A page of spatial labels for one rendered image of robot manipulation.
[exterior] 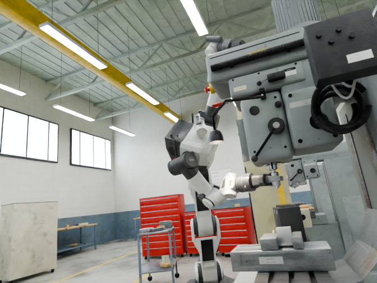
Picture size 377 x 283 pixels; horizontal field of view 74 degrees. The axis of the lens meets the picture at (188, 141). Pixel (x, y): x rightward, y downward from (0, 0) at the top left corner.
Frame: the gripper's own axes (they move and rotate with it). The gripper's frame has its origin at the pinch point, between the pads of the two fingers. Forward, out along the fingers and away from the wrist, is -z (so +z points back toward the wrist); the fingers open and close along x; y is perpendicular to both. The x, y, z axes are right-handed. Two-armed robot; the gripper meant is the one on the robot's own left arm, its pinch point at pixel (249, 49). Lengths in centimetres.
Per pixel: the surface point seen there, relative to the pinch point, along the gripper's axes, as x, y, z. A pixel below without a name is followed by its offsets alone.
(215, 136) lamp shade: 18, -49, -8
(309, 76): 4.3, -11.7, -35.2
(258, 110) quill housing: 10.3, -31.8, -20.6
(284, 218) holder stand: -31, -81, -37
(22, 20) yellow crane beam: -35, 37, 498
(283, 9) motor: 2.1, 19.4, -12.0
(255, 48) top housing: 11.7, -4.3, -9.8
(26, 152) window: -214, -297, 793
